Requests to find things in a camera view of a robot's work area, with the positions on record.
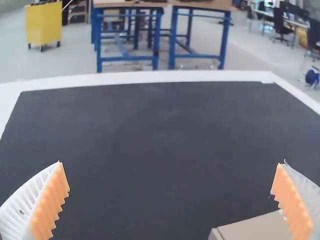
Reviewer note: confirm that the cardboard box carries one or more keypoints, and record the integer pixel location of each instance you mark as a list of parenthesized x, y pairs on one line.
[(250, 228)]

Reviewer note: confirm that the blue frame table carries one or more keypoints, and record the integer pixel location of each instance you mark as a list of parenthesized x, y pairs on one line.
[(125, 60), (197, 57)]

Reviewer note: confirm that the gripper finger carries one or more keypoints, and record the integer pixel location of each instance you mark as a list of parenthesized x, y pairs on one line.
[(297, 200), (25, 212)]

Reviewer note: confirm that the black office chair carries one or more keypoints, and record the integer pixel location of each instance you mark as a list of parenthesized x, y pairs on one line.
[(280, 22)]

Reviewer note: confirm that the black mat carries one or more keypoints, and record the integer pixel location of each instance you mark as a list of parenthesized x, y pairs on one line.
[(150, 150)]

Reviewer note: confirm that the yellow wheeled cart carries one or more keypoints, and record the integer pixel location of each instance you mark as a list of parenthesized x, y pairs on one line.
[(43, 25)]

